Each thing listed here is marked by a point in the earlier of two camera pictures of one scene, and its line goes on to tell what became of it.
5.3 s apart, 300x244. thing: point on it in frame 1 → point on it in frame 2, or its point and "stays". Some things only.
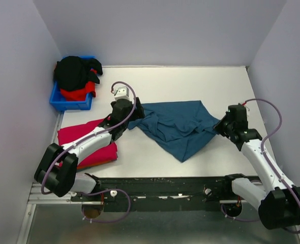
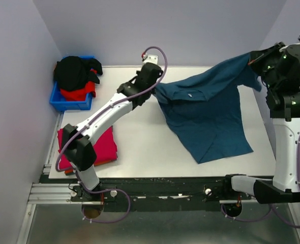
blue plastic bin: [56, 99] stays
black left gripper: [139, 113] → [138, 73]
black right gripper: [218, 127] → [258, 57]
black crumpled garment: [72, 73] stays
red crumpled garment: [80, 94] stays
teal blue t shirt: [180, 127] → [204, 109]
